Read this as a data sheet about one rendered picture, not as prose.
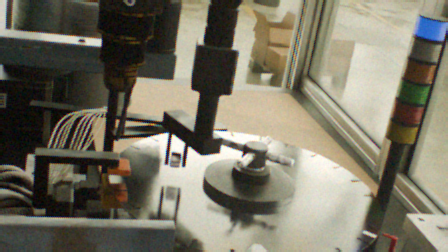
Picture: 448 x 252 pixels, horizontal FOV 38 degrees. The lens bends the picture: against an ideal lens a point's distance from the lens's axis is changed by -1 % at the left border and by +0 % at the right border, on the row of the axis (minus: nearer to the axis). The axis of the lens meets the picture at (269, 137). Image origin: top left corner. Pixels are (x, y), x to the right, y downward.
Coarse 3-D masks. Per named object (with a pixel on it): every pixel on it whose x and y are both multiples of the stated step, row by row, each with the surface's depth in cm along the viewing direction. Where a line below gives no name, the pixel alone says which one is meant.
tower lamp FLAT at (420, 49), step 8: (416, 40) 92; (424, 40) 91; (416, 48) 92; (424, 48) 92; (432, 48) 91; (440, 48) 92; (408, 56) 93; (416, 56) 92; (424, 56) 92; (432, 56) 92
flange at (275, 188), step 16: (224, 160) 82; (208, 176) 77; (224, 176) 77; (240, 176) 76; (256, 176) 76; (272, 176) 80; (288, 176) 81; (224, 192) 74; (240, 192) 74; (256, 192) 75; (272, 192) 76; (288, 192) 77
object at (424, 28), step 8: (424, 16) 91; (432, 16) 92; (440, 16) 93; (416, 24) 92; (424, 24) 91; (432, 24) 90; (440, 24) 90; (416, 32) 92; (424, 32) 91; (432, 32) 91; (440, 32) 91; (432, 40) 91; (440, 40) 91
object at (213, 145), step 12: (204, 96) 69; (204, 108) 69; (216, 108) 70; (168, 120) 74; (180, 120) 73; (192, 120) 74; (204, 120) 70; (180, 132) 73; (192, 132) 71; (204, 132) 70; (168, 144) 74; (192, 144) 71; (204, 144) 69; (216, 144) 71; (168, 156) 75
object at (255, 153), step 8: (224, 144) 78; (232, 144) 77; (240, 144) 77; (248, 144) 76; (256, 144) 77; (264, 144) 77; (248, 152) 76; (256, 152) 76; (264, 152) 76; (240, 160) 73; (248, 160) 74; (256, 160) 76; (264, 160) 77; (272, 160) 76; (280, 160) 76; (288, 160) 76; (240, 168) 73; (248, 168) 76; (256, 168) 76
